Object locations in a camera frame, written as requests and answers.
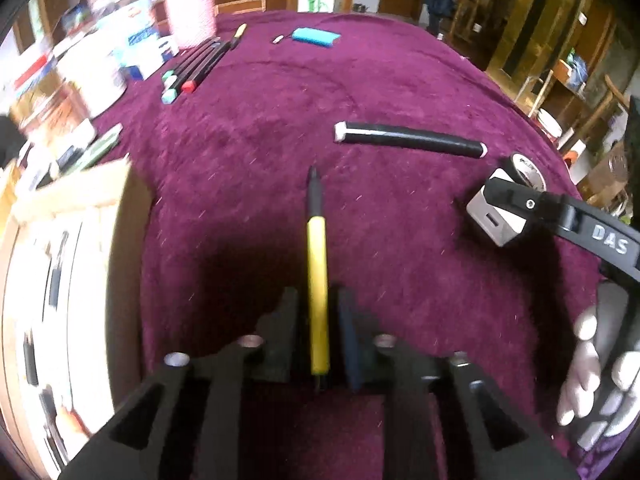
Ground small white charger cube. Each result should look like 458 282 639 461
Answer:
466 168 526 247

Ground black tape roll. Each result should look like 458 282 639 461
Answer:
502 153 547 192

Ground yellow black pen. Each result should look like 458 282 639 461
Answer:
306 166 330 376

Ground black marker white caps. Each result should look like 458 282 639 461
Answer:
334 122 488 159

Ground white gloved right hand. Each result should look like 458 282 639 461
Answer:
556 281 639 452

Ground white red bucket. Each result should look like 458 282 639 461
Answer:
536 108 564 143

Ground brown cardboard box tray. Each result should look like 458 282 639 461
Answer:
1 158 152 479

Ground purple velvet tablecloth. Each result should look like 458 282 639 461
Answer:
96 12 598 452

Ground wooden staircase railing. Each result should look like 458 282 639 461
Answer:
446 0 499 56

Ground green pen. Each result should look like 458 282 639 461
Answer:
61 124 122 176

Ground black marker blue cap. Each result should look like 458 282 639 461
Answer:
160 41 221 104

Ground black marker red cap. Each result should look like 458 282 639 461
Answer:
181 41 232 93

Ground black marker green cap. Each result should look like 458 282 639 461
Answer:
162 37 219 88

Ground white supplement jar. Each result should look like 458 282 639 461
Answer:
58 42 127 119

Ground black pen orange cap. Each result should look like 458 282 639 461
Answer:
230 23 247 50

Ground pink knitted bottle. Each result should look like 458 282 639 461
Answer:
164 0 216 49

